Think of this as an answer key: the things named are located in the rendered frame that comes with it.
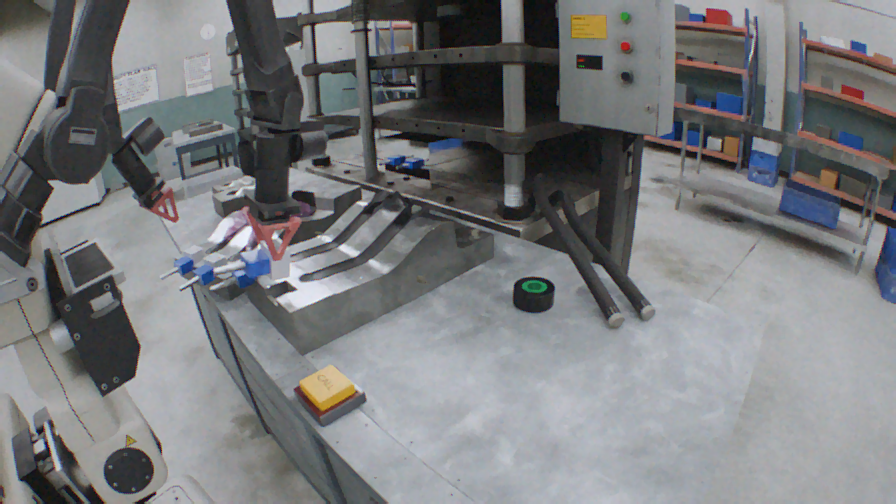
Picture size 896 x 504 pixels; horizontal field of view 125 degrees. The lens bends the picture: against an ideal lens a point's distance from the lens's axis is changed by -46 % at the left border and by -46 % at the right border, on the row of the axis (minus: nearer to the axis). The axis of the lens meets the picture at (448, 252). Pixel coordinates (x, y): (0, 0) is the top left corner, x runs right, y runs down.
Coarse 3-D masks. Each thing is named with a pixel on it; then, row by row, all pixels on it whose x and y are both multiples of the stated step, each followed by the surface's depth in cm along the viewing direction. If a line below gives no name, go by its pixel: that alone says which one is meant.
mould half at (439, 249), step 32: (384, 224) 89; (416, 224) 85; (448, 224) 85; (320, 256) 84; (352, 256) 84; (384, 256) 82; (416, 256) 82; (448, 256) 88; (480, 256) 96; (256, 288) 77; (320, 288) 71; (352, 288) 73; (384, 288) 78; (416, 288) 84; (288, 320) 67; (320, 320) 69; (352, 320) 74
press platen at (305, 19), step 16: (384, 0) 142; (400, 0) 137; (416, 0) 135; (432, 0) 138; (448, 0) 139; (464, 0) 140; (480, 0) 141; (496, 0) 140; (528, 0) 138; (544, 0) 136; (304, 16) 166; (320, 16) 166; (336, 16) 167; (384, 16) 176; (400, 16) 182; (416, 16) 186; (432, 16) 190
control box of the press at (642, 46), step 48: (576, 0) 96; (624, 0) 87; (672, 0) 88; (576, 48) 102; (624, 48) 91; (672, 48) 93; (576, 96) 108; (624, 96) 98; (672, 96) 100; (624, 144) 111
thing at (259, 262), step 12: (264, 240) 68; (276, 240) 69; (252, 252) 66; (264, 252) 67; (288, 252) 68; (240, 264) 64; (252, 264) 64; (264, 264) 65; (276, 264) 67; (288, 264) 68; (252, 276) 64; (276, 276) 68; (288, 276) 69
